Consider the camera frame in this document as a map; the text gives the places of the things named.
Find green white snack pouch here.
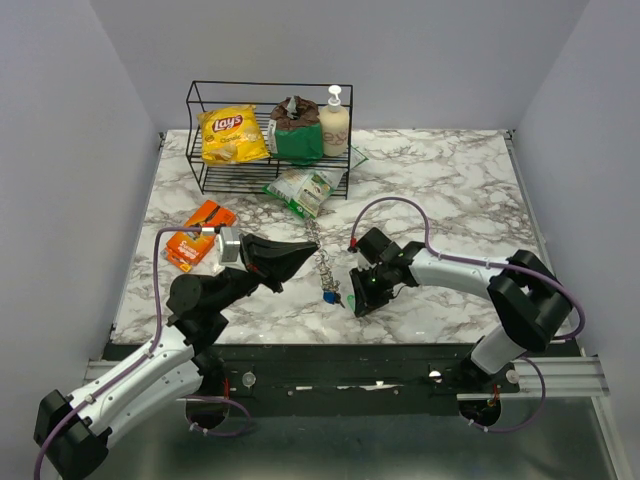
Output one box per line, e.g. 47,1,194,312
262,168,345,219

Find aluminium frame rail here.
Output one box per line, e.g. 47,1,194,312
79,355,611,403

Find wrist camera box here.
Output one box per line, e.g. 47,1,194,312
348,227,397,270
201,226,246,271

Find green white card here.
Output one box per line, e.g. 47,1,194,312
350,146,369,169

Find metal disc keyring organizer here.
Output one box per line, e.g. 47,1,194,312
305,217,340,294

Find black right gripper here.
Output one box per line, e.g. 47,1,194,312
349,263,393,316

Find blue key tag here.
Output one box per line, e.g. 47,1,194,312
323,291,339,304

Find yellow Lays chips bag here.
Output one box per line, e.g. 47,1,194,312
197,104,269,166

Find black wire shelf rack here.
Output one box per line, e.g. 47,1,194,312
185,80,353,199

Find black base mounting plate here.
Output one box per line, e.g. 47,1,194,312
102,342,584,419

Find orange razor box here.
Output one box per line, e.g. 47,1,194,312
163,200,237,273

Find cream soap pump bottle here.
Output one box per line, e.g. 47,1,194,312
318,85,350,157

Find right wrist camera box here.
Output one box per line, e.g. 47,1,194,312
348,227,397,270

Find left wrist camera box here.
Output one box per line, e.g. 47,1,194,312
201,226,246,271

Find green brown coffee bag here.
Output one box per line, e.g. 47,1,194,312
266,95,323,164

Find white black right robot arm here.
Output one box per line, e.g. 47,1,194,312
349,228,573,392

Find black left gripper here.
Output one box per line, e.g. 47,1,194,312
212,233,317,314

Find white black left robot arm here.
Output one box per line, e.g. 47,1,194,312
33,227,319,479

